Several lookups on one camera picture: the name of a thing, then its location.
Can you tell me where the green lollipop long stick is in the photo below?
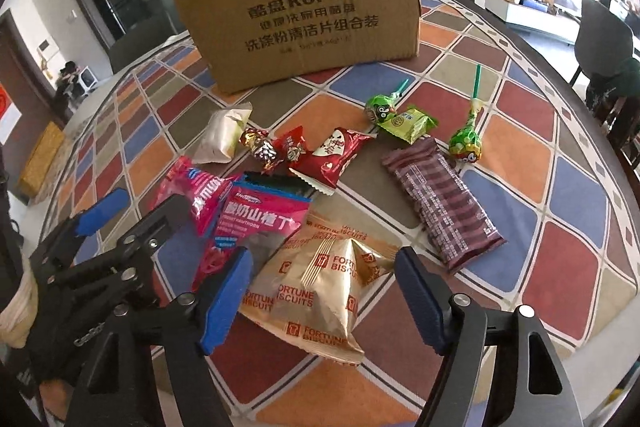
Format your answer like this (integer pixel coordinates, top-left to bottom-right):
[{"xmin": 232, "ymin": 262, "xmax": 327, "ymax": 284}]
[{"xmin": 448, "ymin": 64, "xmax": 483, "ymax": 164}]

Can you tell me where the brown cardboard box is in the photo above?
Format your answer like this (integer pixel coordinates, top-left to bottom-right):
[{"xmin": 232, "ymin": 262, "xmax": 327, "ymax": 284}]
[{"xmin": 174, "ymin": 0, "xmax": 421, "ymax": 94}]

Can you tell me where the yellow green snack packet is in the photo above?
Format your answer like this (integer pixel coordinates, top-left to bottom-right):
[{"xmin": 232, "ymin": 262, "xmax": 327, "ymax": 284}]
[{"xmin": 380, "ymin": 105, "xmax": 438, "ymax": 144}]

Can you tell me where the dark dining chair right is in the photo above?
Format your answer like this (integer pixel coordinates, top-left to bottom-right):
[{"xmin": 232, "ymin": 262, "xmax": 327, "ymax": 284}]
[{"xmin": 570, "ymin": 0, "xmax": 634, "ymax": 87}]

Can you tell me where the pink hawthorn snack bag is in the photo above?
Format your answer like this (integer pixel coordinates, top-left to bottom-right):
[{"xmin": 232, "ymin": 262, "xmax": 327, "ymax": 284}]
[{"xmin": 192, "ymin": 180, "xmax": 310, "ymax": 291}]

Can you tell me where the gold fortune biscuits bag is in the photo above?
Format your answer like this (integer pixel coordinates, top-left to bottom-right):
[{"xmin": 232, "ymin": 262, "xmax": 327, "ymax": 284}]
[{"xmin": 240, "ymin": 213, "xmax": 397, "ymax": 365}]

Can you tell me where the green lollipop near box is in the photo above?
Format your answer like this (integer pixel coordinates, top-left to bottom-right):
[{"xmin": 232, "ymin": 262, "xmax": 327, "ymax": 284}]
[{"xmin": 364, "ymin": 78, "xmax": 410, "ymax": 124}]

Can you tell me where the maroon striped snack pack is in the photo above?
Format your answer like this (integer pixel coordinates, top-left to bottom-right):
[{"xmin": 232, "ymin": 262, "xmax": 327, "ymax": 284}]
[{"xmin": 382, "ymin": 136, "xmax": 506, "ymax": 273}]

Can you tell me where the red paper door poster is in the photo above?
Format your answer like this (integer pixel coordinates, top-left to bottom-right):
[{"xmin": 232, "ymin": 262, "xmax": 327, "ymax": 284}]
[{"xmin": 0, "ymin": 84, "xmax": 22, "ymax": 145}]

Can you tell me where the red gold wrapped candy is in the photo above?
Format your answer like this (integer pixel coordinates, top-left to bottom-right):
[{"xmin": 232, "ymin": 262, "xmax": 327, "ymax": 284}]
[{"xmin": 239, "ymin": 127, "xmax": 279, "ymax": 173}]

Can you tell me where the person left hand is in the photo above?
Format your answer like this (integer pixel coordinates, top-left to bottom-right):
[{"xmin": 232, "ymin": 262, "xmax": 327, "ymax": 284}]
[{"xmin": 0, "ymin": 255, "xmax": 38, "ymax": 349}]

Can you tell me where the red heart snack pack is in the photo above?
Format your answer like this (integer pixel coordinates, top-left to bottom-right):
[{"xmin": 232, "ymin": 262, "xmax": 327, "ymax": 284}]
[{"xmin": 288, "ymin": 127, "xmax": 376, "ymax": 196}]

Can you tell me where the dark green snack pack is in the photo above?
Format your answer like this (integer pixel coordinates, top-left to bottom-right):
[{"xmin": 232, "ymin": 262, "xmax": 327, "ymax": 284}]
[{"xmin": 242, "ymin": 171, "xmax": 314, "ymax": 197}]

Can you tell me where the white cream snack pack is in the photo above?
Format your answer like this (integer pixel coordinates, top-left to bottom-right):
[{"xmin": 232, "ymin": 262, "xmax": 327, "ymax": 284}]
[{"xmin": 192, "ymin": 102, "xmax": 253, "ymax": 165}]

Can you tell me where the white low tv cabinet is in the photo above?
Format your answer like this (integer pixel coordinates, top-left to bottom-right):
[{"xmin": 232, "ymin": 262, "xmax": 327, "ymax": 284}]
[{"xmin": 485, "ymin": 0, "xmax": 579, "ymax": 44}]

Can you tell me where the yellow woven basket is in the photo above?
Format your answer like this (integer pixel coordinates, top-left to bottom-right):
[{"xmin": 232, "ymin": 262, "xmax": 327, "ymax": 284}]
[{"xmin": 17, "ymin": 121, "xmax": 65, "ymax": 198}]

